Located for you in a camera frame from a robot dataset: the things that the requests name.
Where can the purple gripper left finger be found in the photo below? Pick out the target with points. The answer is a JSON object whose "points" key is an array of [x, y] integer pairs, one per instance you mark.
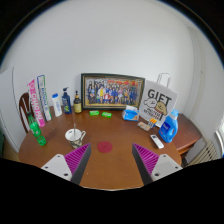
{"points": [[71, 166]]}

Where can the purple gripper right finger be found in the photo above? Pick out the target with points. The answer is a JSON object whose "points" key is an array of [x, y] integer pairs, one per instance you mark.
{"points": [[152, 166]]}

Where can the white remote control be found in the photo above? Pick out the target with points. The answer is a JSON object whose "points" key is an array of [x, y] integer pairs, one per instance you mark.
{"points": [[157, 141]]}

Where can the white patterned mug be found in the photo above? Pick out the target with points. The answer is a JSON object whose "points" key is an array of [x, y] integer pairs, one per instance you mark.
{"points": [[79, 137]]}

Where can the round red coaster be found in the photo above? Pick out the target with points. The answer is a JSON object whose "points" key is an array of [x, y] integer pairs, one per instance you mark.
{"points": [[104, 147]]}

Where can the blue detergent bottle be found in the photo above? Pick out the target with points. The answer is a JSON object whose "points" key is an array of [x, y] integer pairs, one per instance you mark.
{"points": [[169, 128]]}

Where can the metal spoon in mug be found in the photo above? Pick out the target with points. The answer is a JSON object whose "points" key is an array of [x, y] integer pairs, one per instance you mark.
{"points": [[74, 129]]}

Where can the small snack packet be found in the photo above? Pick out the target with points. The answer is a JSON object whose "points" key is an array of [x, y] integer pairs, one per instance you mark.
{"points": [[143, 126]]}

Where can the orange battery pack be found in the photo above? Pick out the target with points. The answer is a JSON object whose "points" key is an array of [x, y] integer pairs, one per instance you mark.
{"points": [[152, 122]]}

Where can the green plastic bottle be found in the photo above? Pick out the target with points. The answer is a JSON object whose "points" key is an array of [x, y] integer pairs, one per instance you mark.
{"points": [[36, 130]]}

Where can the white radiator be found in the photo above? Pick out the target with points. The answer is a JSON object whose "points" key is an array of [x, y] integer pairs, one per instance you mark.
{"points": [[208, 153]]}

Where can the left green small pack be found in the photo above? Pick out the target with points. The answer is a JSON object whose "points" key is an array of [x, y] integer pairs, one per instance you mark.
{"points": [[94, 113]]}

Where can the green small pack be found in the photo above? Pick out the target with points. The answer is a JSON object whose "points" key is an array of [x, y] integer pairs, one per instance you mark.
{"points": [[94, 113], [106, 114]]}

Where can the blue tissue pack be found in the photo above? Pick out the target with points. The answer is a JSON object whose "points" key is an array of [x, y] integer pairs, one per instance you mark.
{"points": [[130, 113]]}

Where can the right green small pack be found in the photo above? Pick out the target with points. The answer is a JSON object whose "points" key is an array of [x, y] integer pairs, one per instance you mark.
{"points": [[106, 114]]}

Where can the dark brown glass bottle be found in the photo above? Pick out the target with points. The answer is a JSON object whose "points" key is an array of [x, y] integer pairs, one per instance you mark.
{"points": [[77, 103]]}

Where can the white gift paper bag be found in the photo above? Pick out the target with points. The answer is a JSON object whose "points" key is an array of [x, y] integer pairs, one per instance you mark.
{"points": [[158, 100]]}

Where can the dark blue pump bottle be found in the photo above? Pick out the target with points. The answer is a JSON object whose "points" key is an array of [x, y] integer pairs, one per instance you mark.
{"points": [[66, 101]]}

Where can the white lotion bottle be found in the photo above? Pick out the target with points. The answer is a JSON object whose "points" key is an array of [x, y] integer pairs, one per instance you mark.
{"points": [[56, 105]]}

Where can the wooden chair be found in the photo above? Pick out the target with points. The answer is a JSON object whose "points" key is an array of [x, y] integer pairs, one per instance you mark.
{"points": [[24, 107]]}

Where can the framed group photo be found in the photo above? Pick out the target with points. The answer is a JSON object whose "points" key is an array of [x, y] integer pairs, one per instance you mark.
{"points": [[110, 91]]}

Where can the pink toothpaste box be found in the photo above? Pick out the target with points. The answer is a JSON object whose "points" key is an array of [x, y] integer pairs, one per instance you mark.
{"points": [[35, 103]]}

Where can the green white toothpaste box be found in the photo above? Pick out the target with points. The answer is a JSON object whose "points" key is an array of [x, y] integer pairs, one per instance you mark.
{"points": [[43, 97]]}

